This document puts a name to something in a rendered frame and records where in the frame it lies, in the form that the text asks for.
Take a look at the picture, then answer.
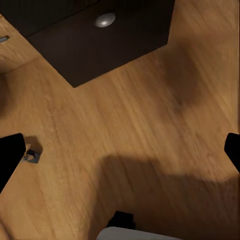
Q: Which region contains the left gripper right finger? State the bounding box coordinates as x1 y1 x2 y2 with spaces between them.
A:
224 133 240 173

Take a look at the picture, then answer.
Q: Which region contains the swivel chair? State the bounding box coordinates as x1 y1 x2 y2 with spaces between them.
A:
19 149 42 164

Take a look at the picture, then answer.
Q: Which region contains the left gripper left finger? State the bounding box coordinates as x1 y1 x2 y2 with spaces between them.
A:
0 133 27 193

